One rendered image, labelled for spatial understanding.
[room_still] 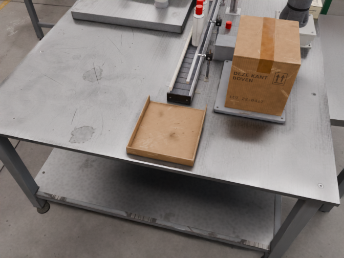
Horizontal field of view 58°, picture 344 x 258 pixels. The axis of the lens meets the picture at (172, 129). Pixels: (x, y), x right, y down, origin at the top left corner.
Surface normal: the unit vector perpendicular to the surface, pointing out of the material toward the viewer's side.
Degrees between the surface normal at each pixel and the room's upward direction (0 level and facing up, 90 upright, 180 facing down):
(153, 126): 0
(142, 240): 0
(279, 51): 0
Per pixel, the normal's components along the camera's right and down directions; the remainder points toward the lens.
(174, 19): 0.00, -0.65
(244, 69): -0.23, 0.73
